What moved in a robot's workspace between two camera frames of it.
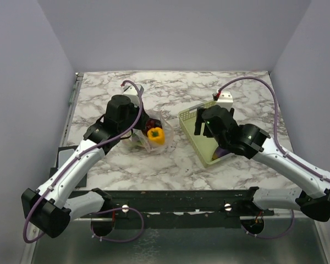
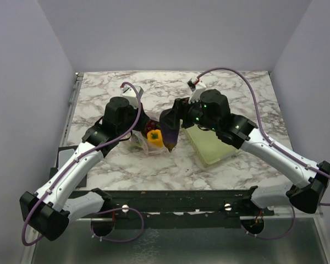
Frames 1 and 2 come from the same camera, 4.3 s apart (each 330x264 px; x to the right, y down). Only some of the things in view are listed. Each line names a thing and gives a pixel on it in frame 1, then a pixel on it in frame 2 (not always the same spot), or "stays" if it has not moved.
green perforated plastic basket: (203, 146) stays
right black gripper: (199, 120) → (179, 110)
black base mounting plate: (184, 208) stays
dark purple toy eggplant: (219, 153) → (170, 135)
